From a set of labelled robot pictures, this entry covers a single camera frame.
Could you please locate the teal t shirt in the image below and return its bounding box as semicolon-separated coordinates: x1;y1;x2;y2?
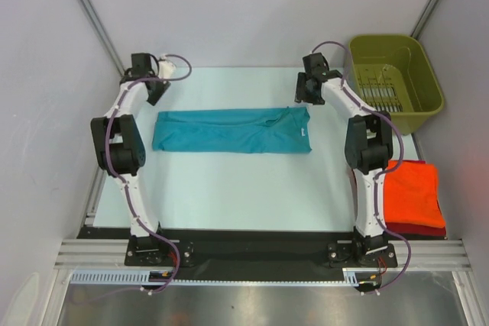
152;107;312;154

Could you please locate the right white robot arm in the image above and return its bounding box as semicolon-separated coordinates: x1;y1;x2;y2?
295;53;393;266

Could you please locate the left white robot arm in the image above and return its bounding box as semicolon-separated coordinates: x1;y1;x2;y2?
90;53;170;265

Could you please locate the olive green plastic basket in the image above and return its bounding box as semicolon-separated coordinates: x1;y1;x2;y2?
348;34;445;135

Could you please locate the orange folded t shirt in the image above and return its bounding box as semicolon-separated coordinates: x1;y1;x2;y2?
384;160;445;230

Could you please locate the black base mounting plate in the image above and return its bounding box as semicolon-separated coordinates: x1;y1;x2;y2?
66;227;398;283

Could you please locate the red folded t shirt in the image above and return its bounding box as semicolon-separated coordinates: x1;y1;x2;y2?
353;169;446;237

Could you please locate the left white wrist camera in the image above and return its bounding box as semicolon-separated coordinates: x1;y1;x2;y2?
157;54;179;81

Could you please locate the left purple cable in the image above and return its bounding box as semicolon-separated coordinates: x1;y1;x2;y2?
105;53;193;299

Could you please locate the purple cable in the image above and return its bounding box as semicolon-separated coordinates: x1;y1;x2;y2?
311;40;413;296
105;53;193;299

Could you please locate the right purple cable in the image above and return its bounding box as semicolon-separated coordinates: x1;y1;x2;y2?
311;40;413;296

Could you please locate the aluminium frame rail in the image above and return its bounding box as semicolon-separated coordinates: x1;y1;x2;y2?
54;239;471;272

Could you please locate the white slotted cable duct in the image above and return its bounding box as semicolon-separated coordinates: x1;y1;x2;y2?
70;270;381;289

